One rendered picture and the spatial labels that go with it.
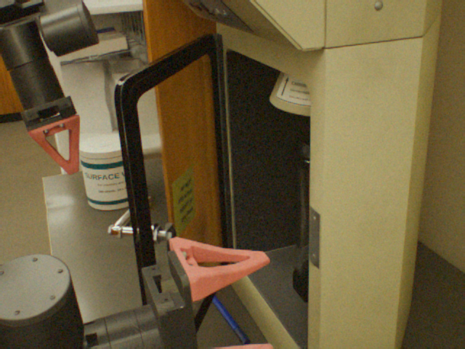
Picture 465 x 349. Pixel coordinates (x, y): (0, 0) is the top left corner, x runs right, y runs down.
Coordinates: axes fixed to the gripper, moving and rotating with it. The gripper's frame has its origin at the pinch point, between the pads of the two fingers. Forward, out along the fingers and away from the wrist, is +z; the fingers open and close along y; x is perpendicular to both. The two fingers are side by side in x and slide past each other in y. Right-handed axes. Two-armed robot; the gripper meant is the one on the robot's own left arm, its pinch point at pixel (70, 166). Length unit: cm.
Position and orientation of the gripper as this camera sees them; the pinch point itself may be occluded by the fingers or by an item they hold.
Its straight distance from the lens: 78.3
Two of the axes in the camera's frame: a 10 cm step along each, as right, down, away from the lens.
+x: -8.9, 3.7, -2.8
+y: -3.4, -1.2, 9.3
